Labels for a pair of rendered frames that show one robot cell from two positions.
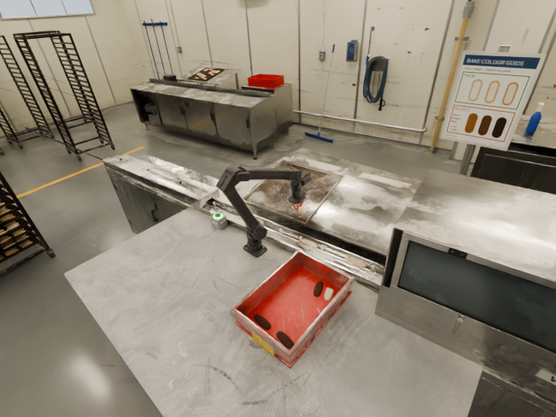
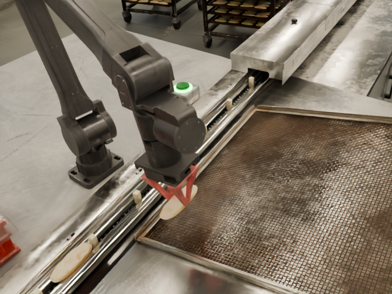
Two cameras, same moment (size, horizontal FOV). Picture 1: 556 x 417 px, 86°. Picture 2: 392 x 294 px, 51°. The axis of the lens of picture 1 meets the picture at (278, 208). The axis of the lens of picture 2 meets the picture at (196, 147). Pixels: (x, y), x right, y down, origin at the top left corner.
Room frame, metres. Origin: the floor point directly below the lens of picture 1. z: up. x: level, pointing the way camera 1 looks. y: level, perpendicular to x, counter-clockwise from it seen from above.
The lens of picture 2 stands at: (1.49, -0.67, 1.49)
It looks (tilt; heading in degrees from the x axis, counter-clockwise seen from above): 38 degrees down; 88
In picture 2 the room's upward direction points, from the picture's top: 6 degrees counter-clockwise
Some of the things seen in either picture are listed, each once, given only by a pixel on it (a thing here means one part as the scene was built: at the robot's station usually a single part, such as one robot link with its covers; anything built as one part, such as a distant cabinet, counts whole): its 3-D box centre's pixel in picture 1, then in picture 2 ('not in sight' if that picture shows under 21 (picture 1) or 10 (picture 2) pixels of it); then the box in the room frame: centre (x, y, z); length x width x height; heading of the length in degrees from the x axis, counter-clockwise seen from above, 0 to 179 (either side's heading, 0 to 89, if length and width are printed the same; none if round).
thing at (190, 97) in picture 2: (219, 222); (185, 104); (1.51, 0.37, 0.84); 0.08 x 0.08 x 0.11; 52
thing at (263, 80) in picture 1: (266, 80); not in sight; (5.28, 0.07, 0.93); 0.51 x 0.36 x 0.13; 56
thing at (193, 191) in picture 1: (155, 176); (324, 0); (2.12, 0.96, 0.89); 1.25 x 0.18 x 0.09; 52
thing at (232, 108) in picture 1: (210, 105); not in sight; (5.57, 1.11, 0.51); 3.00 x 1.26 x 1.03; 52
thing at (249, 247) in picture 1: (254, 244); (93, 157); (1.26, 0.14, 0.86); 0.12 x 0.09 x 0.08; 46
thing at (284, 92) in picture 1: (268, 111); not in sight; (5.28, 0.07, 0.44); 0.70 x 0.55 x 0.87; 52
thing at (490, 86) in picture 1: (485, 102); not in sight; (1.51, -1.08, 1.50); 0.33 x 0.01 x 0.45; 47
